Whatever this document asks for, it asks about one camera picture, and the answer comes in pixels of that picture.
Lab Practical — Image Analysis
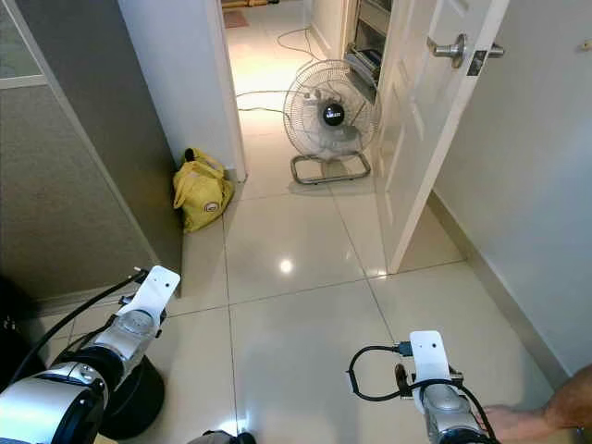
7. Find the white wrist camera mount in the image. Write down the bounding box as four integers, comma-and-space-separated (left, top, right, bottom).
410, 330, 454, 403
125, 265, 181, 320

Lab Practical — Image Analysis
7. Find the white panel door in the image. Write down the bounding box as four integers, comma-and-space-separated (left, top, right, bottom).
370, 0, 512, 275

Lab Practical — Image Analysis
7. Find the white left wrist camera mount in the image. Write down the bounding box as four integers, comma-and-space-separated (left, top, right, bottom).
125, 265, 181, 320

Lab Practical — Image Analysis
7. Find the black bulky object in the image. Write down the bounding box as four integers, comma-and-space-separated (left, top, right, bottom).
0, 277, 47, 389

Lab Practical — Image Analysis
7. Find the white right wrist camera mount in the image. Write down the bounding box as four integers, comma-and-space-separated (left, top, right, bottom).
410, 330, 454, 403

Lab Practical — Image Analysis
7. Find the silver door handle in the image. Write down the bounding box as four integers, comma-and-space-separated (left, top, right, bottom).
426, 33, 506, 69

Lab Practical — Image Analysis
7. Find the thin floor cable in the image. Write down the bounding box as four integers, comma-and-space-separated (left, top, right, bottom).
234, 26, 320, 117

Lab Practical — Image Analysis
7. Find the robot left leg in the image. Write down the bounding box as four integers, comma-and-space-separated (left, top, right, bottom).
188, 429, 255, 444

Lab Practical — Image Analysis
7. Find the metal shelf rack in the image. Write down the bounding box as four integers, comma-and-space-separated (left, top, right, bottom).
344, 0, 391, 103

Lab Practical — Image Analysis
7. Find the yellow bag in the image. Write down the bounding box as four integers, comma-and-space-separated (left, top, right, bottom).
172, 148, 235, 233

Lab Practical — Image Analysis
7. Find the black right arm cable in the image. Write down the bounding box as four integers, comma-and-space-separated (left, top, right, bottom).
347, 342, 500, 441

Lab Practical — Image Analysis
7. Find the metal floor fan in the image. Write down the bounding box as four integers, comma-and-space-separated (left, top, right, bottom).
283, 59, 382, 186

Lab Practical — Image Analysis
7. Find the black door latch plate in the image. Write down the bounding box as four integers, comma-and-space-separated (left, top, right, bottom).
468, 50, 489, 77

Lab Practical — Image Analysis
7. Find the person hand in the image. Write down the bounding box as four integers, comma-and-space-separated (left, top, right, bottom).
484, 403, 556, 443

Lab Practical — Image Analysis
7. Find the frosted glass partition panel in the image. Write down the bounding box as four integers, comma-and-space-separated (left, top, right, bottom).
0, 0, 47, 89

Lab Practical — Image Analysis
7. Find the red floor mat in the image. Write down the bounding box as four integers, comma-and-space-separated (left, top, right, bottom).
222, 9, 249, 29

